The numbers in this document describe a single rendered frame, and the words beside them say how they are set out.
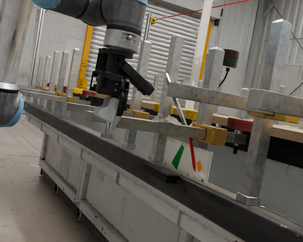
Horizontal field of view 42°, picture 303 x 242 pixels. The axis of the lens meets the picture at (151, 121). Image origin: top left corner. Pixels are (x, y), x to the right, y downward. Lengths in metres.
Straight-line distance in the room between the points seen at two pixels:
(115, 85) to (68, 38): 8.24
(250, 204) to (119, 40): 0.52
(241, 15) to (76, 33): 4.78
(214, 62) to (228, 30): 10.18
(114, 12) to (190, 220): 0.66
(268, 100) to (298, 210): 0.64
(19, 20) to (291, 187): 1.10
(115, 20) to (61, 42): 8.18
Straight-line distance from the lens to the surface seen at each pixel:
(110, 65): 1.01
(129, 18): 1.01
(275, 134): 1.22
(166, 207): 1.39
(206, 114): 1.21
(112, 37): 1.01
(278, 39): 1.03
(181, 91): 0.82
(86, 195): 2.77
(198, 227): 1.24
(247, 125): 1.23
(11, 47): 1.59
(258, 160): 1.02
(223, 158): 1.46
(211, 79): 1.21
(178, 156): 1.28
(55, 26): 9.17
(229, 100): 0.89
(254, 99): 0.62
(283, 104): 0.64
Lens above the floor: 0.92
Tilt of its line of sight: 3 degrees down
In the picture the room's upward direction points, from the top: 10 degrees clockwise
